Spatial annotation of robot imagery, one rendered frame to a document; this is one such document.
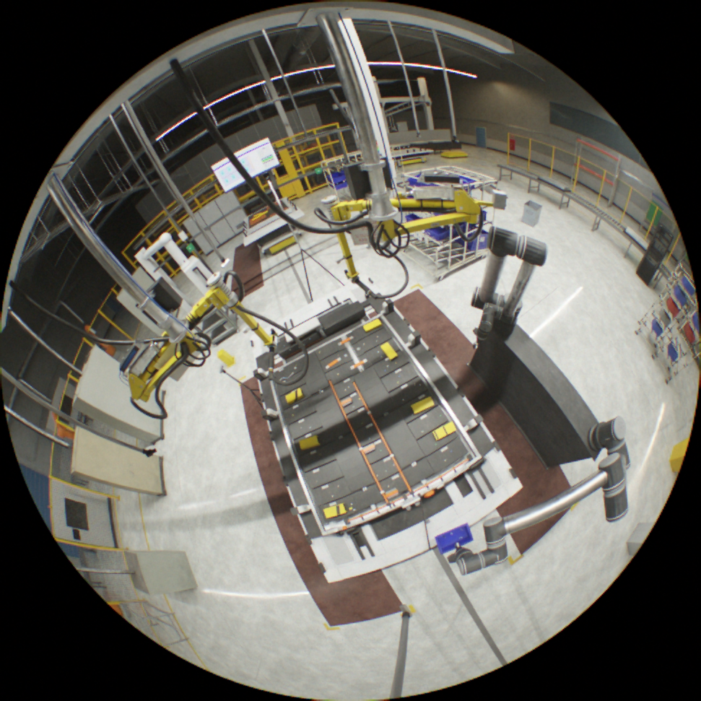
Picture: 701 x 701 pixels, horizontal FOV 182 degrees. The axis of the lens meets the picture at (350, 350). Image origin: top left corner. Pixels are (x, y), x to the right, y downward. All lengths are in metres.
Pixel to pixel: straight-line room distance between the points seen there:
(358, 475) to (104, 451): 4.17
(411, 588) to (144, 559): 3.73
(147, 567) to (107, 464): 1.75
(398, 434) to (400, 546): 0.91
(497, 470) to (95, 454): 5.21
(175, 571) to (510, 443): 5.29
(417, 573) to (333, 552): 1.24
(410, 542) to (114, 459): 4.45
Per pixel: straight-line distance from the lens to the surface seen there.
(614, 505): 1.53
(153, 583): 4.48
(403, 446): 1.62
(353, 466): 1.65
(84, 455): 4.51
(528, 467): 3.02
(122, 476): 4.69
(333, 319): 2.10
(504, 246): 1.38
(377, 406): 1.69
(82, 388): 4.79
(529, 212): 6.98
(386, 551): 1.90
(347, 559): 1.98
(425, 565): 2.88
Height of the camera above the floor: 2.62
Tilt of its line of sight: 55 degrees down
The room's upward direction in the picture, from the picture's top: 25 degrees counter-clockwise
